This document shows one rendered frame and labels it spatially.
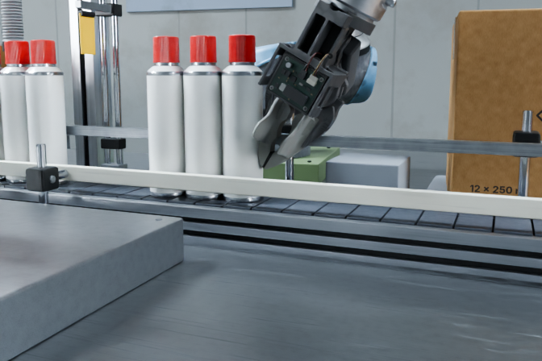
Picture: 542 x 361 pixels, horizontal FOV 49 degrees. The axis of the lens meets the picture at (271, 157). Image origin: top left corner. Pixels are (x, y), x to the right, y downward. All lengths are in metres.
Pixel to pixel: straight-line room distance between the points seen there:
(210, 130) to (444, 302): 0.35
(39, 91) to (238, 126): 0.30
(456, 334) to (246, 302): 0.18
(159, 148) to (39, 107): 0.20
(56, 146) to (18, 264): 0.37
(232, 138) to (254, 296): 0.23
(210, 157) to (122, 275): 0.22
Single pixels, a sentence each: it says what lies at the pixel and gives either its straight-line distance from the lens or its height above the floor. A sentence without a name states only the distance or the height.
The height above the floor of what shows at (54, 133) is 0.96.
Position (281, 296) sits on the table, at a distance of 0.57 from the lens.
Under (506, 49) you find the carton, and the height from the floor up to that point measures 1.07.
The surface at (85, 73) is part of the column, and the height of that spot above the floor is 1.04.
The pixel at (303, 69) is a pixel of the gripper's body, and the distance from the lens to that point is 0.63.
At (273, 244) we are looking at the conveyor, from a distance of 0.69.
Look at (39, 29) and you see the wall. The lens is 3.93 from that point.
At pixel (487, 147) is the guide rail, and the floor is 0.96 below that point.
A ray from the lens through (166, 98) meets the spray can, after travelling 0.76.
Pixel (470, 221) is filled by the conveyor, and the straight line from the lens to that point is 0.68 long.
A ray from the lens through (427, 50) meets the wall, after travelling 3.13.
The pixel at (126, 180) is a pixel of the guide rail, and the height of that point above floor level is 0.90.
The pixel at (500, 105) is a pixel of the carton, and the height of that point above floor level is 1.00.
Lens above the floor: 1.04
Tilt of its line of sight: 8 degrees down
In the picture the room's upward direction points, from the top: straight up
